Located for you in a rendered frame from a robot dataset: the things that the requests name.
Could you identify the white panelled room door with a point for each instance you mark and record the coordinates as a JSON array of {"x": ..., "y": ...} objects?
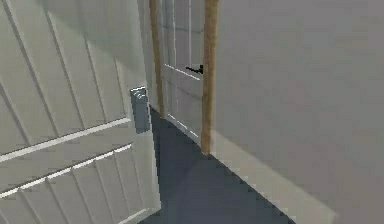
[
  {"x": 66, "y": 100},
  {"x": 183, "y": 93}
]

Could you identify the grey door latch plate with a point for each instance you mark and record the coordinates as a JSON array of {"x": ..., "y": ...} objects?
[{"x": 140, "y": 110}]

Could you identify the wooden door frame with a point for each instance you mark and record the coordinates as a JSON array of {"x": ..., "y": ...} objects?
[{"x": 209, "y": 76}]

